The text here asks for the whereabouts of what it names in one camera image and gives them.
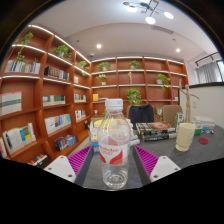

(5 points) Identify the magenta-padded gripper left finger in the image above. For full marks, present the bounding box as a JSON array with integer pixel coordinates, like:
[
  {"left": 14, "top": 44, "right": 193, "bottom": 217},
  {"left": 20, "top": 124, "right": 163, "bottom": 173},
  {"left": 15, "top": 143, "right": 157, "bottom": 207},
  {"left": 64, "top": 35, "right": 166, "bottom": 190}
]
[{"left": 43, "top": 144, "right": 96, "bottom": 188}]

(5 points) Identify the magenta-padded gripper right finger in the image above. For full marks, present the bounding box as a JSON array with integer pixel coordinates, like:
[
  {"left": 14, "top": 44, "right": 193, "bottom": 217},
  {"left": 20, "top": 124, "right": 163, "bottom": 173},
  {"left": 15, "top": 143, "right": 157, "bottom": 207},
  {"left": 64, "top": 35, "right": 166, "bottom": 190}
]
[{"left": 133, "top": 144, "right": 183, "bottom": 186}]

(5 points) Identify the clear plastic water bottle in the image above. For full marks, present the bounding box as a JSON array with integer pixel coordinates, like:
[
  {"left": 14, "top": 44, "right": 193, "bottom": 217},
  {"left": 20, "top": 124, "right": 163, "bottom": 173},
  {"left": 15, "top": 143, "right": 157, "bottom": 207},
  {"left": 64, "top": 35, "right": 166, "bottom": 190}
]
[{"left": 97, "top": 98, "right": 132, "bottom": 190}]

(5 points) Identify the cream printed mug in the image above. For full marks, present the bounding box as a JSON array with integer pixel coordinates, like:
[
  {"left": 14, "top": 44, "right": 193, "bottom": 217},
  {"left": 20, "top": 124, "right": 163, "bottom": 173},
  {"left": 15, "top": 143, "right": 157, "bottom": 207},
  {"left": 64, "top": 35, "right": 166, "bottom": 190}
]
[{"left": 175, "top": 122, "right": 197, "bottom": 153}]

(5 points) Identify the stack of dark books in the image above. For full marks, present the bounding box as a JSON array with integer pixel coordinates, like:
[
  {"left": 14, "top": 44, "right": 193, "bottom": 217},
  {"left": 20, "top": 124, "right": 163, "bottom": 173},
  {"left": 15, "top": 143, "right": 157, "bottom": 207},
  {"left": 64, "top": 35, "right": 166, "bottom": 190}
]
[{"left": 135, "top": 121, "right": 178, "bottom": 143}]

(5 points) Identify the green and white box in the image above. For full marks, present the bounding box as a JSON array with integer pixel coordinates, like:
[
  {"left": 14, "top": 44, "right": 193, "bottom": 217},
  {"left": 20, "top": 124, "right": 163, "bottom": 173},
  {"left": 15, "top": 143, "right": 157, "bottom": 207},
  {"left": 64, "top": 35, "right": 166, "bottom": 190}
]
[
  {"left": 193, "top": 120, "right": 204, "bottom": 136},
  {"left": 174, "top": 112, "right": 185, "bottom": 133}
]

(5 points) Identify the chair with dark jacket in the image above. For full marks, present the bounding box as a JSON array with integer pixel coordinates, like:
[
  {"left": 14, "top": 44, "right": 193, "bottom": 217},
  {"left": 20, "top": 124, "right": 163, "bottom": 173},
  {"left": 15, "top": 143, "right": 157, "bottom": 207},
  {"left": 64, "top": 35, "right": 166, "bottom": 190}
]
[{"left": 126, "top": 103, "right": 155, "bottom": 130}]

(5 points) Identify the stack of white books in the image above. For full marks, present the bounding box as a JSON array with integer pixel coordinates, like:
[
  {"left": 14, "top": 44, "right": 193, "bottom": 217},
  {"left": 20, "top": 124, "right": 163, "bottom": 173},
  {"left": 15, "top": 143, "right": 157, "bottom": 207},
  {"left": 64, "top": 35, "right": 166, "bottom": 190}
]
[{"left": 193, "top": 115, "right": 216, "bottom": 131}]

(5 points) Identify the wooden artist mannequin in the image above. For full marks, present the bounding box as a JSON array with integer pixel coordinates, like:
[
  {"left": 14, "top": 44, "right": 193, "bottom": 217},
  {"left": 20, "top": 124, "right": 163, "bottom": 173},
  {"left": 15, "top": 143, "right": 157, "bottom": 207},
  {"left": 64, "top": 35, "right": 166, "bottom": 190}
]
[{"left": 178, "top": 79, "right": 200, "bottom": 124}]

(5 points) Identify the wooden shelf unit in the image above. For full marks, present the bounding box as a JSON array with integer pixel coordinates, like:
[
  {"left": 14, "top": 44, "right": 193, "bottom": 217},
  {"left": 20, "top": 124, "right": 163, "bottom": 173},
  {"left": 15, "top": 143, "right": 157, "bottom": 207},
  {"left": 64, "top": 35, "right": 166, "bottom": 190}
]
[{"left": 0, "top": 23, "right": 189, "bottom": 168}]

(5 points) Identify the grey curtain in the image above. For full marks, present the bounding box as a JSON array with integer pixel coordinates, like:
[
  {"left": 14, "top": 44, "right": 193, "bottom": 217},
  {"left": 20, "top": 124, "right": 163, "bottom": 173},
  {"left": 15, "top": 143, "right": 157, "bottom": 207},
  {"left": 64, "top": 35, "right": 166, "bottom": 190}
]
[{"left": 194, "top": 60, "right": 223, "bottom": 84}]

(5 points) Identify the window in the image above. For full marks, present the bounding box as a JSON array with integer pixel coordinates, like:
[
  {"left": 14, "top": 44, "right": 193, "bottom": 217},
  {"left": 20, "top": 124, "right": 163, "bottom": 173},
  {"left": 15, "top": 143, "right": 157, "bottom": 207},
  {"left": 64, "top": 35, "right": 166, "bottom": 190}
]
[{"left": 216, "top": 59, "right": 224, "bottom": 83}]

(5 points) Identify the multi-bulb ceiling lamp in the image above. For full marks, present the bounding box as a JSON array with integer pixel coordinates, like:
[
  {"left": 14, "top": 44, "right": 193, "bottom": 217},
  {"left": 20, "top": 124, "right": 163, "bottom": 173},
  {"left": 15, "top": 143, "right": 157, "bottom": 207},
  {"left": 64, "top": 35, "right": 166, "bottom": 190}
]
[{"left": 122, "top": 0, "right": 175, "bottom": 25}]

